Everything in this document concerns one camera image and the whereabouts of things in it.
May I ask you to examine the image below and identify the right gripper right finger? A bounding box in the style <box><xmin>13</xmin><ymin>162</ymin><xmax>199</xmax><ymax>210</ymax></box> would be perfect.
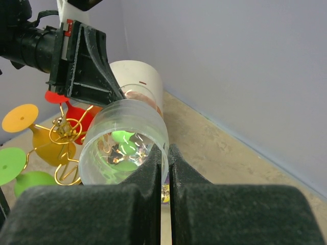
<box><xmin>169</xmin><ymin>144</ymin><xmax>324</xmax><ymax>244</ymax></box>

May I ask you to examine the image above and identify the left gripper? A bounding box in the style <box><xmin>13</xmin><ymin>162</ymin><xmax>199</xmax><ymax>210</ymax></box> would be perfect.
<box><xmin>47</xmin><ymin>19</ymin><xmax>126</xmax><ymax>106</ymax></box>

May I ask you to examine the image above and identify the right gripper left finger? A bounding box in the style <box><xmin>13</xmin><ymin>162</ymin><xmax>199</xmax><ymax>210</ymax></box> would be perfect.
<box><xmin>1</xmin><ymin>146</ymin><xmax>162</xmax><ymax>244</ymax></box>

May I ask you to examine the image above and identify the red plastic goblet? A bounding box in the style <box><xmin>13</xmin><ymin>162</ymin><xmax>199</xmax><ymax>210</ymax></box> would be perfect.
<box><xmin>44</xmin><ymin>91</ymin><xmax>102</xmax><ymax>145</ymax></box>

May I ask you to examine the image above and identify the clear glass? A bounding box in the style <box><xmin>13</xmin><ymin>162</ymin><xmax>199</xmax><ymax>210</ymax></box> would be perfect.
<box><xmin>78</xmin><ymin>84</ymin><xmax>169</xmax><ymax>185</ymax></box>

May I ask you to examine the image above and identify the orange plastic goblet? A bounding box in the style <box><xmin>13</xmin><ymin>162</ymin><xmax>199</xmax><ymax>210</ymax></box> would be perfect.
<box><xmin>2</xmin><ymin>104</ymin><xmax>76</xmax><ymax>167</ymax></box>

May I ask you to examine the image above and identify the green goblet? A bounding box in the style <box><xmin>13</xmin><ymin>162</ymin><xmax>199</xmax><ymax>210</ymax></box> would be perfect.
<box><xmin>1</xmin><ymin>148</ymin><xmax>57</xmax><ymax>198</ymax></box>

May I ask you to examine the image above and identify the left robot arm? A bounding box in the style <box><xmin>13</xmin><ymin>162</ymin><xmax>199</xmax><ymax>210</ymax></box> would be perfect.
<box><xmin>1</xmin><ymin>1</ymin><xmax>125</xmax><ymax>106</ymax></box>

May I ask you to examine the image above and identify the gold wine glass rack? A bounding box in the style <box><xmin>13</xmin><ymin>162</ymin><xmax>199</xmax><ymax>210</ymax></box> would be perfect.
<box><xmin>24</xmin><ymin>101</ymin><xmax>94</xmax><ymax>186</ymax></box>

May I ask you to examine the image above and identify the colourful children's book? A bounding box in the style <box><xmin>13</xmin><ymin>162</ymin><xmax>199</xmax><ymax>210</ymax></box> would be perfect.
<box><xmin>161</xmin><ymin>176</ymin><xmax>170</xmax><ymax>205</ymax></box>

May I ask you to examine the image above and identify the white orange cylinder appliance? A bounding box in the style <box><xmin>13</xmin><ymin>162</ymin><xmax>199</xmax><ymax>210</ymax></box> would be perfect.
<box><xmin>110</xmin><ymin>60</ymin><xmax>164</xmax><ymax>116</ymax></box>

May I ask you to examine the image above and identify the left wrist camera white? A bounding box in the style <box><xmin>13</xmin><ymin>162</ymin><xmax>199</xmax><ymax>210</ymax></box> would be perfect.
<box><xmin>56</xmin><ymin>0</ymin><xmax>102</xmax><ymax>31</ymax></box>

